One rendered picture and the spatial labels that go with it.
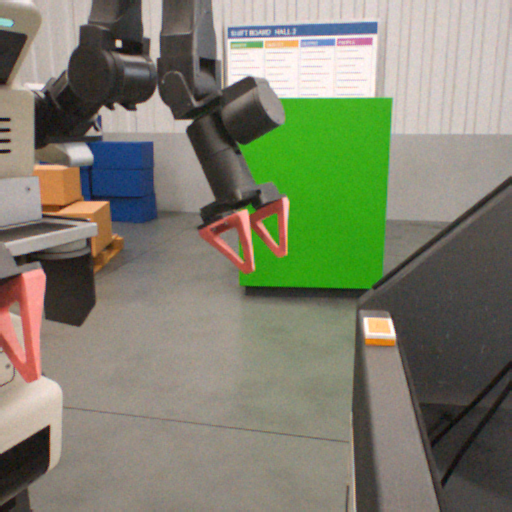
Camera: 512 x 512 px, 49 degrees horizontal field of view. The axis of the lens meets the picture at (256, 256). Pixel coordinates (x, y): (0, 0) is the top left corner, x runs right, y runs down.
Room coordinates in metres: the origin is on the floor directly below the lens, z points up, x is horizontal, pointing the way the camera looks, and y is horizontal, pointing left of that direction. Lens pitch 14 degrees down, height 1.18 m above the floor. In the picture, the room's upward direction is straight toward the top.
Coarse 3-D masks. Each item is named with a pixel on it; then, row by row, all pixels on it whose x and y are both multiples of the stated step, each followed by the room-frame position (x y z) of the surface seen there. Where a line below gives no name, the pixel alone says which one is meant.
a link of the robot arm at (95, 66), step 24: (96, 0) 0.80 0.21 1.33; (120, 0) 0.79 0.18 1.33; (96, 24) 0.79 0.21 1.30; (120, 24) 0.79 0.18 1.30; (96, 48) 0.78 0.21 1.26; (144, 48) 0.85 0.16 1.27; (72, 72) 0.80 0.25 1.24; (96, 72) 0.78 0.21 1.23; (120, 72) 0.78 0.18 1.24; (96, 96) 0.78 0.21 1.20; (144, 96) 0.85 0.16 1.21
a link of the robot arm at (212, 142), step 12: (216, 108) 0.73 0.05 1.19; (204, 120) 0.73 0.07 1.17; (216, 120) 0.73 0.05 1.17; (192, 132) 0.73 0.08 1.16; (204, 132) 0.73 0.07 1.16; (216, 132) 0.73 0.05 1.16; (228, 132) 0.72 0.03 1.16; (192, 144) 0.74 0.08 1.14; (204, 144) 0.72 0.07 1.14; (216, 144) 0.72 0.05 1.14; (228, 144) 0.73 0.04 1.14; (204, 156) 0.72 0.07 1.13
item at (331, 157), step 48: (240, 144) 3.60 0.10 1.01; (288, 144) 3.57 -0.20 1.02; (336, 144) 3.55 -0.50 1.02; (384, 144) 3.52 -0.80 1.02; (288, 192) 3.57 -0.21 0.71; (336, 192) 3.54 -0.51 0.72; (384, 192) 3.52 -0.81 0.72; (288, 240) 3.57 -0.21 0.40; (336, 240) 3.54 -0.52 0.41; (288, 288) 3.61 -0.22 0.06; (336, 288) 3.57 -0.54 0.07
